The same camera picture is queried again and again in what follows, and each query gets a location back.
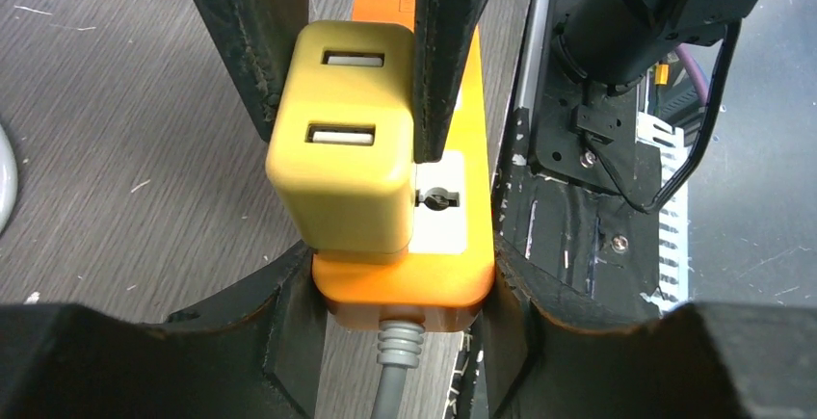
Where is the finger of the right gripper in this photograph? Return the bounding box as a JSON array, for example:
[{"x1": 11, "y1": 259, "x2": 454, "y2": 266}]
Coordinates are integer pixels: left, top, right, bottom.
[{"x1": 413, "y1": 0, "x2": 488, "y2": 163}]

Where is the yellow plug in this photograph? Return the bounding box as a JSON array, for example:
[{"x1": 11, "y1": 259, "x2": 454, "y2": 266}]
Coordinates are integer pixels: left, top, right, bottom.
[{"x1": 266, "y1": 20, "x2": 415, "y2": 254}]

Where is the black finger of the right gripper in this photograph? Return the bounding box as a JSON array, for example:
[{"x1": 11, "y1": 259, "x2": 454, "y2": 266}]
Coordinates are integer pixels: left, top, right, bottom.
[{"x1": 193, "y1": 0, "x2": 309, "y2": 142}]

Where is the white coiled cable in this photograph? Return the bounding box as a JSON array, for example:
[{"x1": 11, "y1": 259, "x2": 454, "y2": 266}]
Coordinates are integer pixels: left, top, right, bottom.
[{"x1": 0, "y1": 125, "x2": 428, "y2": 419}]

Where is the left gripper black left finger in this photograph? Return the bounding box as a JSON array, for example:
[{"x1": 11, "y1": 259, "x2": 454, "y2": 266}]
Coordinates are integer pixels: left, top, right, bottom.
[{"x1": 1, "y1": 243, "x2": 327, "y2": 418}]

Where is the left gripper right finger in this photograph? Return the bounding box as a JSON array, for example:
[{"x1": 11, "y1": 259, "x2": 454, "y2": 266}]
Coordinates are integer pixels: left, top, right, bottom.
[{"x1": 483, "y1": 236, "x2": 816, "y2": 418}]

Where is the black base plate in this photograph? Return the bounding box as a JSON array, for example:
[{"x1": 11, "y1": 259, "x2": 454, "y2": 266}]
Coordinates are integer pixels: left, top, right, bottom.
[{"x1": 446, "y1": 0, "x2": 729, "y2": 419}]

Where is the orange power strip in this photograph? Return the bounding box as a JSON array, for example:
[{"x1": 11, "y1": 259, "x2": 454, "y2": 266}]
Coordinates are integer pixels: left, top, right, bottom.
[{"x1": 312, "y1": 0, "x2": 494, "y2": 332}]

